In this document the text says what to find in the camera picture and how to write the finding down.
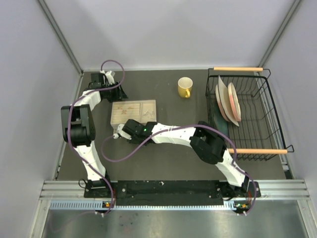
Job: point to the pink plate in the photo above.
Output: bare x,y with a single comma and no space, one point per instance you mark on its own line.
235,106

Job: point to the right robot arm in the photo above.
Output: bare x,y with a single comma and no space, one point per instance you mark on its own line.
208,144

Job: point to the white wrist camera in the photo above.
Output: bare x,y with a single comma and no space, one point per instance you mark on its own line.
107,77
119,133

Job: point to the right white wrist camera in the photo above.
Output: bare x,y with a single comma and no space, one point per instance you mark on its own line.
119,133

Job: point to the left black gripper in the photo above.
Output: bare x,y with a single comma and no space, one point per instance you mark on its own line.
120,95

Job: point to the silver jewelry pile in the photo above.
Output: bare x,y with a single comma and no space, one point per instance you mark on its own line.
149,114

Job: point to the dark teal plate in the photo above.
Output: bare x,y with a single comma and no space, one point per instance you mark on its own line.
219,122

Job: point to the black wire dish rack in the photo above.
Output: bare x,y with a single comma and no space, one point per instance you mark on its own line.
259,136

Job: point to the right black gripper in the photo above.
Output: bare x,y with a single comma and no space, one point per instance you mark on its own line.
133,141

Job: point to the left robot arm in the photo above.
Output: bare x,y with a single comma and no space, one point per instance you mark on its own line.
78,126

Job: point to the grey cable duct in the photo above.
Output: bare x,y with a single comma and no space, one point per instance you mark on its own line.
102,205

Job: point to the cream plate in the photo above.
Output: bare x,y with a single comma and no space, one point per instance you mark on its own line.
223,102

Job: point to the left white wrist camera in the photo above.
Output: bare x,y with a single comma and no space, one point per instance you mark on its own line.
107,77

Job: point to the yellow mug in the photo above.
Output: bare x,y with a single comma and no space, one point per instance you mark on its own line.
185,85

